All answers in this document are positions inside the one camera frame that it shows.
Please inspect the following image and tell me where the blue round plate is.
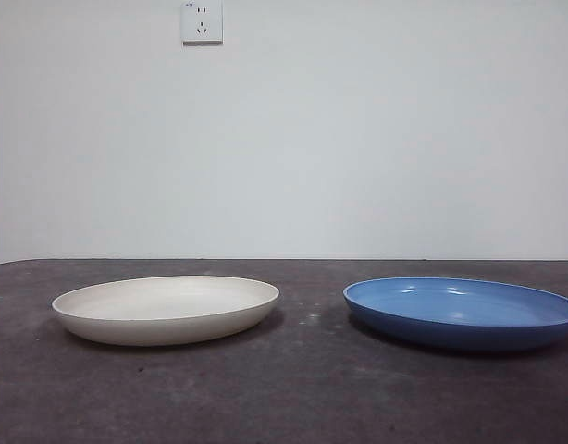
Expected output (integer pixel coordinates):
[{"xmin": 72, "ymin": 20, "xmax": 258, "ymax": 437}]
[{"xmin": 342, "ymin": 277, "xmax": 568, "ymax": 351}]

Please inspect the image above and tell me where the white wall socket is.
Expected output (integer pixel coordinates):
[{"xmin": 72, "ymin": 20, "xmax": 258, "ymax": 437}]
[{"xmin": 181, "ymin": 1, "xmax": 224, "ymax": 47}]

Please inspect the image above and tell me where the white round plate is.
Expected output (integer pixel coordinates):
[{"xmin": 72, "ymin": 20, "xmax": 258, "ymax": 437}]
[{"xmin": 51, "ymin": 275, "xmax": 281, "ymax": 347}]

